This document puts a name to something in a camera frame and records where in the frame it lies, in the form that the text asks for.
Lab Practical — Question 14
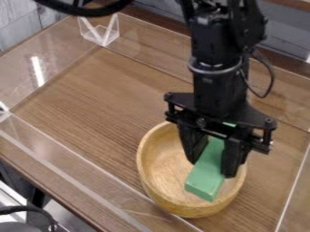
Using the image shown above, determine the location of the clear acrylic tray enclosure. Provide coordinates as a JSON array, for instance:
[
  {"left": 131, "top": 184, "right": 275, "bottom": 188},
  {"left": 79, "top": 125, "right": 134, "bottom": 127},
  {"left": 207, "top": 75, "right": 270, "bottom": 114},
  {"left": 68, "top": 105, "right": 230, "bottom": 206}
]
[{"left": 0, "top": 11, "right": 310, "bottom": 232}]

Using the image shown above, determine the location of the brown wooden bowl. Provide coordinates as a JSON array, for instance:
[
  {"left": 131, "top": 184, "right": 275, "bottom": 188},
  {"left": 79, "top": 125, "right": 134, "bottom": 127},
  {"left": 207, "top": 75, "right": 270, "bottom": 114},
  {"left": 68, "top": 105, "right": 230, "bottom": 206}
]
[{"left": 135, "top": 122, "right": 247, "bottom": 218}]

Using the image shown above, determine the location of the thick black cable hose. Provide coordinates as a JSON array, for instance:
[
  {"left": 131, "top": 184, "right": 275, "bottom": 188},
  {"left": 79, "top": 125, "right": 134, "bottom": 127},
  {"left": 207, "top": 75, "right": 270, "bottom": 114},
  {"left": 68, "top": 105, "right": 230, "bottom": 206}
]
[{"left": 33, "top": 0, "right": 135, "bottom": 18}]

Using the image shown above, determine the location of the black cable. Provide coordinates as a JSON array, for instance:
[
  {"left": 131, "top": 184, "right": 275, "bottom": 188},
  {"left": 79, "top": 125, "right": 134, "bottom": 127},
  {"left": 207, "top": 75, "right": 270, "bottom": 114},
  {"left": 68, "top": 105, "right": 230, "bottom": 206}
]
[{"left": 0, "top": 205, "right": 59, "bottom": 232}]

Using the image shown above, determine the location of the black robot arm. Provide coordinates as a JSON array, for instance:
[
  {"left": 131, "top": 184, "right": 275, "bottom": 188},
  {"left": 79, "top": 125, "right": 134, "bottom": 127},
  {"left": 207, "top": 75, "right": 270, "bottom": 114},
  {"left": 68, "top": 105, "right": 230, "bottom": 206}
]
[{"left": 164, "top": 0, "right": 278, "bottom": 178}]

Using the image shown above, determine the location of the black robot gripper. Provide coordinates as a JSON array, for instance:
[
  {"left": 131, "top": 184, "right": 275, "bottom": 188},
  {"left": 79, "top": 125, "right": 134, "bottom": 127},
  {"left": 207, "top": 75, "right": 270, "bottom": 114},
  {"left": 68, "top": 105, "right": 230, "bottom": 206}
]
[{"left": 163, "top": 58, "right": 278, "bottom": 178}]

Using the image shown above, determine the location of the green rectangular block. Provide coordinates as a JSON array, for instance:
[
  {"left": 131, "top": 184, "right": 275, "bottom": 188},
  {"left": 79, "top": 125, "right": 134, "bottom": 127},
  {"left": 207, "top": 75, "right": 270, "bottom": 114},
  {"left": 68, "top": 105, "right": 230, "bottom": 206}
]
[{"left": 184, "top": 131, "right": 226, "bottom": 202}]

